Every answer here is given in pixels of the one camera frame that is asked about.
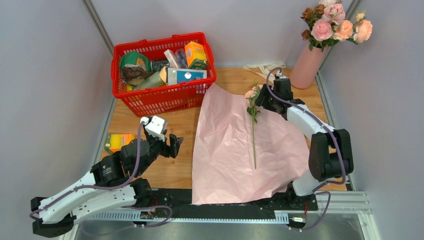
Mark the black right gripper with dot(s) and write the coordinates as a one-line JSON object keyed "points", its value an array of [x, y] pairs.
{"points": [[262, 100]]}

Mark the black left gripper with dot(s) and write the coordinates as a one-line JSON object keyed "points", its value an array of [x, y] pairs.
{"points": [[169, 150]]}

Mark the cream ribbon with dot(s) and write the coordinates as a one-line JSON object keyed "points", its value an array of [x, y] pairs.
{"points": [[264, 69]]}

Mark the pink cylindrical vase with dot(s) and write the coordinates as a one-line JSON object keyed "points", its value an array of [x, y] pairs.
{"points": [[303, 74]]}

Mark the pink peony flower stem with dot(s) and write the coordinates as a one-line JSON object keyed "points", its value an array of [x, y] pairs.
{"points": [[323, 29]]}

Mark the peach rose flower stem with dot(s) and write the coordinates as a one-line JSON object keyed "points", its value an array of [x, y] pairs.
{"points": [[357, 32]]}

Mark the brown dried rose stem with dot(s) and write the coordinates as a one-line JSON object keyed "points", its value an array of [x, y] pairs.
{"points": [[310, 16]]}

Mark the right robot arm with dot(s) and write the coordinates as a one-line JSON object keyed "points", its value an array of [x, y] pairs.
{"points": [[330, 156]]}

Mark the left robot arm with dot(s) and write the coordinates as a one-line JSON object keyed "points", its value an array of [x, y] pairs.
{"points": [[112, 183]]}

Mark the pale pink flower stem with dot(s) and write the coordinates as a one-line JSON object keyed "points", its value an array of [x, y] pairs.
{"points": [[250, 97]]}

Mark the red plastic shopping basket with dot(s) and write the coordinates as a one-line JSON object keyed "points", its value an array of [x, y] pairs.
{"points": [[154, 101]]}

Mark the pink wrapping paper sheet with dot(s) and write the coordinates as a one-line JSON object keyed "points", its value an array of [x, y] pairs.
{"points": [[237, 161]]}

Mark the orange juice box on table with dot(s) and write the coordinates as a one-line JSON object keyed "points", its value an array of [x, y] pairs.
{"points": [[114, 142]]}

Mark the green bottle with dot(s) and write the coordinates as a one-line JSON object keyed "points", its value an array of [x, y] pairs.
{"points": [[153, 81]]}

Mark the blue white carton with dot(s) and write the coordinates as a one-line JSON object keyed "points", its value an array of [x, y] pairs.
{"points": [[176, 76]]}

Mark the orange box in basket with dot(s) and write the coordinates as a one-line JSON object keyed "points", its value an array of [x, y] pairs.
{"points": [[196, 56]]}

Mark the dark patterned packet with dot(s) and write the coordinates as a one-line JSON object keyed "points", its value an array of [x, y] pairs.
{"points": [[157, 65]]}

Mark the brown snack bag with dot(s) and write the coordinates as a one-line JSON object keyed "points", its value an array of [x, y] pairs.
{"points": [[134, 74]]}

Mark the pink white small box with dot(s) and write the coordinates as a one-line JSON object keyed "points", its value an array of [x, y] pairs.
{"points": [[172, 59]]}

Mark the clear plastic package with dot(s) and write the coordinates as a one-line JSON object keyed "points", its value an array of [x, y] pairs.
{"points": [[181, 58]]}

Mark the green snack bag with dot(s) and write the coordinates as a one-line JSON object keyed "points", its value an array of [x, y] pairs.
{"points": [[135, 59]]}

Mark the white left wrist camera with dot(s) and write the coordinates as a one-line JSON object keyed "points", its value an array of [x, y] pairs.
{"points": [[154, 127]]}

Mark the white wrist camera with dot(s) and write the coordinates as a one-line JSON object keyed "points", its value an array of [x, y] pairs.
{"points": [[280, 75], [154, 127]]}

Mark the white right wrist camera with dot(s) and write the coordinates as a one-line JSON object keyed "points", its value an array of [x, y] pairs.
{"points": [[280, 75]]}

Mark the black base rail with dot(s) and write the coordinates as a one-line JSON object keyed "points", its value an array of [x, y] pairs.
{"points": [[277, 209]]}

